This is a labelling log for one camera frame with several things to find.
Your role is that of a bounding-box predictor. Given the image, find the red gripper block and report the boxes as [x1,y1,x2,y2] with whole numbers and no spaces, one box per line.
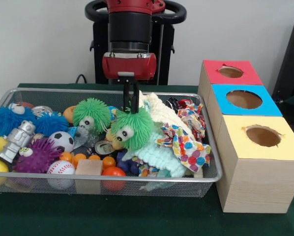
[102,52,158,115]

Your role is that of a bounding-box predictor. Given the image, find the green spiky ball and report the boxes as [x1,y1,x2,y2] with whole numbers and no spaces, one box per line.
[110,107,154,151]
[72,98,112,136]

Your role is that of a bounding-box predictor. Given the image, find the cream knitted cloth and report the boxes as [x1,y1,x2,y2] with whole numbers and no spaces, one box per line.
[140,92,197,143]

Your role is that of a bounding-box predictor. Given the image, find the yellow duck plush toy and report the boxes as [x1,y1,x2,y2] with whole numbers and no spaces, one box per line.
[106,129,119,149]

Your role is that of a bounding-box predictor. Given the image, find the silver drink can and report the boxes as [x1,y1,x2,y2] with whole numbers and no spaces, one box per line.
[94,140,116,157]
[31,105,53,117]

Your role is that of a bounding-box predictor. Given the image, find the mint knitted cloth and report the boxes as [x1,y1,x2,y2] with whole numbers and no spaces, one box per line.
[122,133,188,178]

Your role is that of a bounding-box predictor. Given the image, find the multicoloured patterned cloth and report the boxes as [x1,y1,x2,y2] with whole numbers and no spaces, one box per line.
[156,123,212,174]

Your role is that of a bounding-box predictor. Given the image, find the red maraca rattle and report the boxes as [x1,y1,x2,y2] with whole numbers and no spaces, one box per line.
[102,166,127,191]

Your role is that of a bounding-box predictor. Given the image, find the clear shallow mesh bin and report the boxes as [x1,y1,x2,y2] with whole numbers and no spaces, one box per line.
[0,88,223,199]

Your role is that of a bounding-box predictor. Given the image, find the wooden box with three holes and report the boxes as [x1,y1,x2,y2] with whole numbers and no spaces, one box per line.
[198,59,294,214]

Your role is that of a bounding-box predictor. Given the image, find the clear crumpled plastic wrapper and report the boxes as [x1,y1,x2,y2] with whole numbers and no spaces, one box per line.
[68,126,99,149]

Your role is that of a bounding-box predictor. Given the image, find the black white soccer ball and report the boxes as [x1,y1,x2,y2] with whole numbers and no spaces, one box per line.
[49,131,75,153]

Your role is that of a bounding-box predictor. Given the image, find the flat wooden block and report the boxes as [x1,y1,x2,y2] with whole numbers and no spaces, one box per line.
[75,159,104,195]

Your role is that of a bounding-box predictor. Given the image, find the blue spiky ball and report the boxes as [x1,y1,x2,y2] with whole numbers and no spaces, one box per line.
[0,104,37,137]
[35,112,70,136]

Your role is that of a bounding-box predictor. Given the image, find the white baseball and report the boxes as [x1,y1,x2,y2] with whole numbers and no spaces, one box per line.
[46,160,76,190]

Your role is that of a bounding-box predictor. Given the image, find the purple monster toy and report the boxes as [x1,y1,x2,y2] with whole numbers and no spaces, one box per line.
[13,138,61,174]

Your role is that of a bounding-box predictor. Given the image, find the dark green tablecloth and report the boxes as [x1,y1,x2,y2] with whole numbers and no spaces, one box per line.
[0,83,294,236]

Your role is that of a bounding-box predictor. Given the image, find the silver toy robot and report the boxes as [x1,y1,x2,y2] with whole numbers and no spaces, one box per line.
[0,119,36,164]

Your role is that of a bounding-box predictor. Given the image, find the black panel stand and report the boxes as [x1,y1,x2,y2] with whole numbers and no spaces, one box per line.
[271,16,294,116]

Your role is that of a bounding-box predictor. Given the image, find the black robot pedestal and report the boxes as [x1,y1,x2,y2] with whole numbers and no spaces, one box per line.
[85,0,187,85]

